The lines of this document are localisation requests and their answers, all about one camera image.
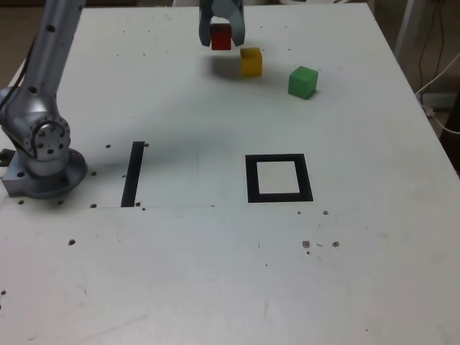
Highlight black tape square outline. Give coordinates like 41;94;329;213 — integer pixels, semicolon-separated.
245;153;314;204

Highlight white cable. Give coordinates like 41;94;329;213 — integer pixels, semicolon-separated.
415;52;460;134

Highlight red cube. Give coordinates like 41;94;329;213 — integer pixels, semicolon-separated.
211;22;232;51

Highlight white frame leg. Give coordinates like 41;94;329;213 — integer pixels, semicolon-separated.
393;0;443;64

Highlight yellow cube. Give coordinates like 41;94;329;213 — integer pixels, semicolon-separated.
239;47;263;78

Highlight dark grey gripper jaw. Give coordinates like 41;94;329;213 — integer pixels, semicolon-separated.
198;0;216;47

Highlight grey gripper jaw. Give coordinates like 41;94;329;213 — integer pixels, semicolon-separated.
211;0;247;48

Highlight green cube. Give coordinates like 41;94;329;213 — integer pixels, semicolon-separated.
287;65;319;100

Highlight black hanging cable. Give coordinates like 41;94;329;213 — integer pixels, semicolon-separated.
418;0;446;93

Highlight black tape strip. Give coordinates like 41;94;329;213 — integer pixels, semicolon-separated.
120;141;145;208

